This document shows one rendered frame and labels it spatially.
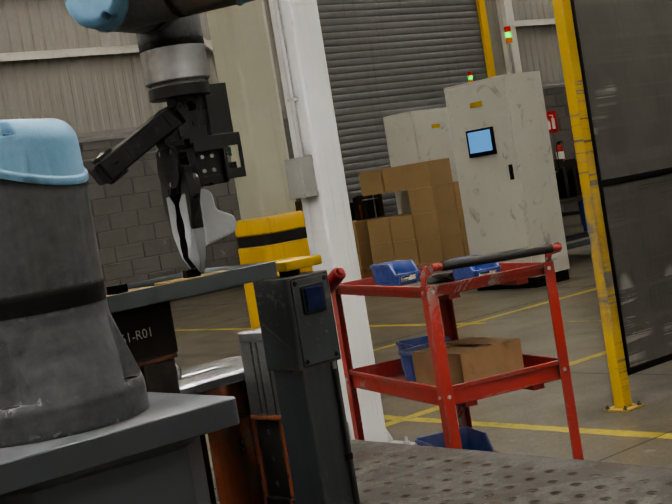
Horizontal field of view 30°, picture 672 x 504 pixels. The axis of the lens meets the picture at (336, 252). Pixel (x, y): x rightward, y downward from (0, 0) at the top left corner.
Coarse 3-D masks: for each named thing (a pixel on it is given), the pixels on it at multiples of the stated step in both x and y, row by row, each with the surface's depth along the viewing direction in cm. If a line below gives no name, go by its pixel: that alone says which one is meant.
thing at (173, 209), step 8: (168, 200) 146; (176, 200) 145; (168, 208) 147; (176, 208) 144; (176, 216) 144; (176, 224) 145; (176, 232) 145; (184, 232) 145; (176, 240) 146; (184, 240) 145; (184, 248) 145; (184, 256) 145; (192, 264) 145
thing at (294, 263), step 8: (304, 256) 155; (312, 256) 153; (320, 256) 154; (280, 264) 150; (288, 264) 150; (296, 264) 151; (304, 264) 152; (312, 264) 153; (280, 272) 153; (288, 272) 153; (296, 272) 153
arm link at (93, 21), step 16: (64, 0) 131; (80, 0) 130; (96, 0) 129; (112, 0) 128; (128, 0) 129; (144, 0) 129; (160, 0) 129; (80, 16) 130; (96, 16) 129; (112, 16) 129; (128, 16) 131; (144, 16) 131; (160, 16) 131; (176, 16) 131; (128, 32) 136; (144, 32) 138
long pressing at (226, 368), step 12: (216, 360) 196; (228, 360) 194; (240, 360) 192; (192, 372) 187; (204, 372) 187; (216, 372) 182; (228, 372) 178; (240, 372) 178; (180, 384) 176; (192, 384) 173; (204, 384) 174; (216, 384) 175; (228, 384) 177
